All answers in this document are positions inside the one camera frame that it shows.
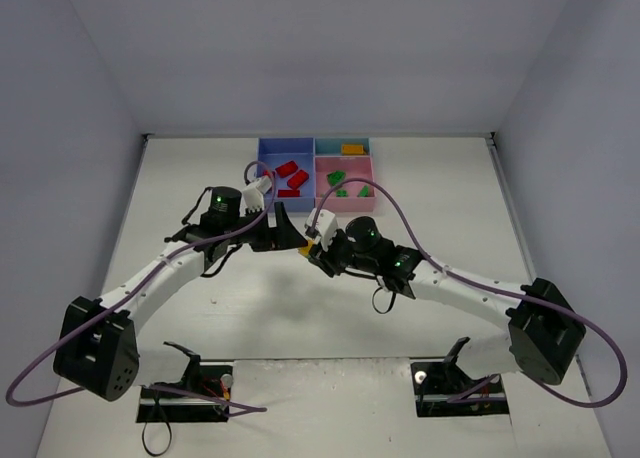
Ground yellow small lego brick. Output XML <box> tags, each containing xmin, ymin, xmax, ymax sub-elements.
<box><xmin>298</xmin><ymin>241</ymin><xmax>314</xmax><ymax>257</ymax></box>

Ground red half round lego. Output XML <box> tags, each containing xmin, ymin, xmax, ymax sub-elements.
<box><xmin>277</xmin><ymin>189</ymin><xmax>301</xmax><ymax>198</ymax></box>

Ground red long lego brick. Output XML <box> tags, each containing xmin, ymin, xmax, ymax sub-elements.
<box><xmin>287</xmin><ymin>169</ymin><xmax>310</xmax><ymax>190</ymax></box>

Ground green curved lego brick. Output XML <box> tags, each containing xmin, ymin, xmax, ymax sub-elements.
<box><xmin>326</xmin><ymin>170</ymin><xmax>346</xmax><ymax>187</ymax></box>

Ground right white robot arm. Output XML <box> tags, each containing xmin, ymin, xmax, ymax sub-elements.
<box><xmin>305</xmin><ymin>212</ymin><xmax>586</xmax><ymax>386</ymax></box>

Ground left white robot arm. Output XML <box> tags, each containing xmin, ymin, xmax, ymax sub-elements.
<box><xmin>53</xmin><ymin>178</ymin><xmax>306</xmax><ymax>401</ymax></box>

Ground pink container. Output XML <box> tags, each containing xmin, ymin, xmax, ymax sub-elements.
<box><xmin>315</xmin><ymin>156</ymin><xmax>377</xmax><ymax>214</ymax></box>

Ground large blue container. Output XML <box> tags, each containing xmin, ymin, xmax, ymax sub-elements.
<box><xmin>253</xmin><ymin>153</ymin><xmax>316</xmax><ymax>214</ymax></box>

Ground teal container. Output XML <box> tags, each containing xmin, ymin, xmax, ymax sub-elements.
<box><xmin>314</xmin><ymin>137</ymin><xmax>371</xmax><ymax>157</ymax></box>

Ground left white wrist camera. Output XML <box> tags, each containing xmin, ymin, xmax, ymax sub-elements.
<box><xmin>241</xmin><ymin>175</ymin><xmax>273</xmax><ymax>214</ymax></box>

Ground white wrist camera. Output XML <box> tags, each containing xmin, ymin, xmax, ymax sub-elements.
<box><xmin>304</xmin><ymin>208</ymin><xmax>338</xmax><ymax>251</ymax></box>
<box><xmin>241</xmin><ymin>175</ymin><xmax>273</xmax><ymax>214</ymax></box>

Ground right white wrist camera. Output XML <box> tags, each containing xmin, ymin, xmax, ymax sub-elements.
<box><xmin>304</xmin><ymin>208</ymin><xmax>338</xmax><ymax>251</ymax></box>

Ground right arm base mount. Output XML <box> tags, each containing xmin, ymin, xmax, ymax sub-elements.
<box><xmin>410</xmin><ymin>359</ymin><xmax>509</xmax><ymax>418</ymax></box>

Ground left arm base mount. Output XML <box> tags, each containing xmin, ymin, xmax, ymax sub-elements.
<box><xmin>135</xmin><ymin>361</ymin><xmax>234</xmax><ymax>425</ymax></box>

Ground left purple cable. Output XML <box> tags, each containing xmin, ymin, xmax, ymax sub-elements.
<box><xmin>4</xmin><ymin>160</ymin><xmax>277</xmax><ymax>419</ymax></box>

